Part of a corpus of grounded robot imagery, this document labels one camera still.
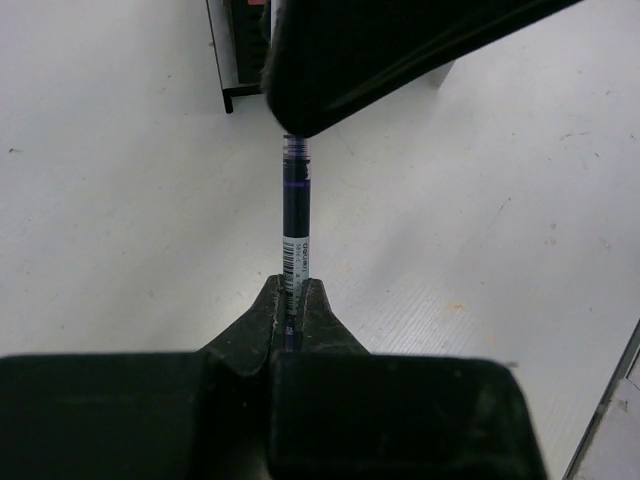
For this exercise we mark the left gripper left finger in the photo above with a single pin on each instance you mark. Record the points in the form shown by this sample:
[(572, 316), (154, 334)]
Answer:
[(163, 415)]

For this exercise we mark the purple barcode pen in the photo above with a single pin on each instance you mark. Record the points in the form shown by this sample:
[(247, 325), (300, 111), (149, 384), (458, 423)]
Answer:
[(295, 227)]

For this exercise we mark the white slotted container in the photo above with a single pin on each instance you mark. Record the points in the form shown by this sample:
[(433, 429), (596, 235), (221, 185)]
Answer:
[(439, 75)]

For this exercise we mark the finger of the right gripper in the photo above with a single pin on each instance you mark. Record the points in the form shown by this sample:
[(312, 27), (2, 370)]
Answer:
[(330, 59)]

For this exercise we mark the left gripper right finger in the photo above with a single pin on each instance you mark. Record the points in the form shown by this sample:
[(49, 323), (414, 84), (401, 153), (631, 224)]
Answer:
[(340, 412)]

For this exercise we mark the black slotted container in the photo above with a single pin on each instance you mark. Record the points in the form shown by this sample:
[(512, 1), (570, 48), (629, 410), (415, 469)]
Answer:
[(240, 38)]

